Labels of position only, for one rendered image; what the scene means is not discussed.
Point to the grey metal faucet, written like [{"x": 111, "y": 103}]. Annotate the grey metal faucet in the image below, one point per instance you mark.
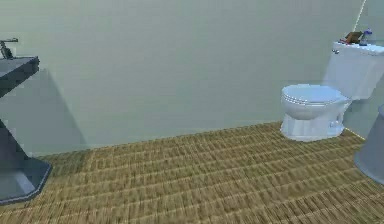
[{"x": 5, "y": 50}]

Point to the gray cylindrical trashcan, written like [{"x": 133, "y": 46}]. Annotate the gray cylindrical trashcan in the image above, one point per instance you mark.
[{"x": 374, "y": 150}]

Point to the brown box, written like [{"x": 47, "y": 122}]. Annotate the brown box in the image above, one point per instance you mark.
[{"x": 353, "y": 36}]

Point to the white toilet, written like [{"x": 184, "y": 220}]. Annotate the white toilet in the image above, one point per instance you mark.
[{"x": 313, "y": 106}]

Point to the dark grey pedestal sink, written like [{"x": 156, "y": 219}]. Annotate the dark grey pedestal sink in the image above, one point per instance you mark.
[{"x": 16, "y": 176}]

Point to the blue spray bottle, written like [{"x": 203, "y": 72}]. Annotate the blue spray bottle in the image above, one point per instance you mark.
[{"x": 364, "y": 37}]

